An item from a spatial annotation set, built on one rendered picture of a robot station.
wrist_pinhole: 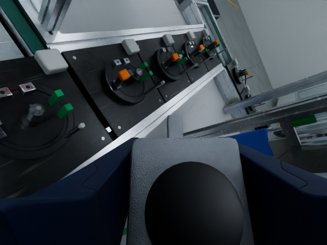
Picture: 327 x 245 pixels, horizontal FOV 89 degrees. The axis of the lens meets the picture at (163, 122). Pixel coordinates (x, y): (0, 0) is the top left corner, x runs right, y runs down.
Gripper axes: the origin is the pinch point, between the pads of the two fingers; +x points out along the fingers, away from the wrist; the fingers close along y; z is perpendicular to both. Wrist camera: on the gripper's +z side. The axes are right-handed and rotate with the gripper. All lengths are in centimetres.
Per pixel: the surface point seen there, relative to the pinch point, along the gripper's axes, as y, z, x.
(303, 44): -655, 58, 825
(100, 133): 15.4, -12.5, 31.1
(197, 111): -20, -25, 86
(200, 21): -26, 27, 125
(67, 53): 23.0, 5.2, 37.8
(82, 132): 18.3, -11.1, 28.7
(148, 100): 5.1, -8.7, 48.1
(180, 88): -7, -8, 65
